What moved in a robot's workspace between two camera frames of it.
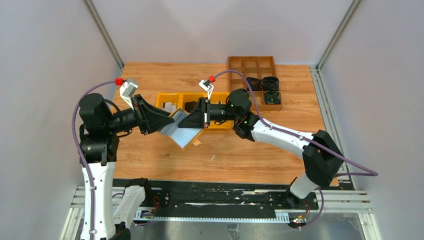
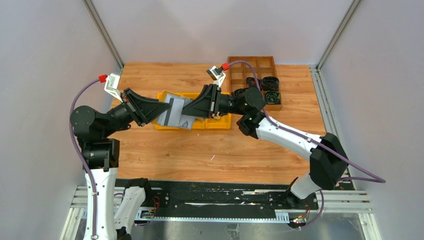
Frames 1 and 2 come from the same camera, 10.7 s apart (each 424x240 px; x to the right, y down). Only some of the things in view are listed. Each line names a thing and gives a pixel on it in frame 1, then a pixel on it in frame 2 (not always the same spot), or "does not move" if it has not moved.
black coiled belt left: (254, 84) does not move
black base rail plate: (217, 199) does not move
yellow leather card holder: (181, 136) -> (171, 116)
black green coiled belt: (272, 97) does not move
